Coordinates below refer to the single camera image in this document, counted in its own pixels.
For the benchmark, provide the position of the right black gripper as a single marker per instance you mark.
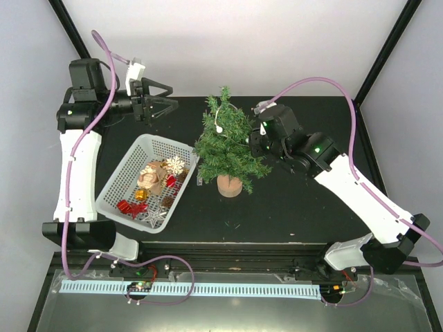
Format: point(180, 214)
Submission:
point(256, 149)

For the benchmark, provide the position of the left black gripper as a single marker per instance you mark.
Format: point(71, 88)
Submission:
point(141, 111)

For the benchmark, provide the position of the small green christmas tree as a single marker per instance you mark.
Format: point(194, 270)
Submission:
point(230, 148)

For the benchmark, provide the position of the brown pine cone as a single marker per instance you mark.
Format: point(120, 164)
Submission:
point(182, 176)
point(167, 202)

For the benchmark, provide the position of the white plastic basket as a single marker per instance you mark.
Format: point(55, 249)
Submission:
point(123, 182)

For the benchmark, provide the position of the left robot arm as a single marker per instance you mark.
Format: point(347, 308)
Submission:
point(81, 119)

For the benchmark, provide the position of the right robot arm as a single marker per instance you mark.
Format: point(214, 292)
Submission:
point(393, 232)

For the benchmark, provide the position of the white snowflake ornament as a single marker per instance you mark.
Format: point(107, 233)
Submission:
point(175, 165)

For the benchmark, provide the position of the beige burlap sack ornament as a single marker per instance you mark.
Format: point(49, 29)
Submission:
point(152, 177)

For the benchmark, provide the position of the red santa ornament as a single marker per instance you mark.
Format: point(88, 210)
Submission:
point(171, 181)

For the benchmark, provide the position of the gold gift box ornament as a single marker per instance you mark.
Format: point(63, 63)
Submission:
point(141, 194)

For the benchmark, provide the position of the red gold gift ornament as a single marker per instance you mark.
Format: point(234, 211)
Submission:
point(124, 207)

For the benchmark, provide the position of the red star ornament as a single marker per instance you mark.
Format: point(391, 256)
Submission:
point(138, 208)

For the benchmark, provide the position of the silver star ornament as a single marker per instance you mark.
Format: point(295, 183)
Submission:
point(155, 218)

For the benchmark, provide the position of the right circuit board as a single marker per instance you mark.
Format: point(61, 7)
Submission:
point(341, 289)

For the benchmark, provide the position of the circuit board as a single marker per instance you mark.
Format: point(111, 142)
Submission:
point(341, 289)
point(139, 287)

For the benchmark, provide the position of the left circuit board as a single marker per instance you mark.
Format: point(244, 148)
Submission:
point(139, 287)

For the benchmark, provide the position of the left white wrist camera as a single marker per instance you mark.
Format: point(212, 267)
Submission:
point(135, 70)

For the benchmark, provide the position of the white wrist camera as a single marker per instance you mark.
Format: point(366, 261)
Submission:
point(135, 70)
point(265, 115)

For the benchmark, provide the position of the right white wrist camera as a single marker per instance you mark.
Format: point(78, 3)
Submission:
point(265, 115)

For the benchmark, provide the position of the left black frame post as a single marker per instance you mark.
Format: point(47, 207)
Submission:
point(70, 28)

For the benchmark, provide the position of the black frame post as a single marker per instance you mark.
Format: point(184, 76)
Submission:
point(70, 28)
point(395, 34)

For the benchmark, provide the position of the white slotted cable duct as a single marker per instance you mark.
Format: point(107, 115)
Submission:
point(197, 289)

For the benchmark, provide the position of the right black frame post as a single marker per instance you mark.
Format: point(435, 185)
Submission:
point(395, 34)

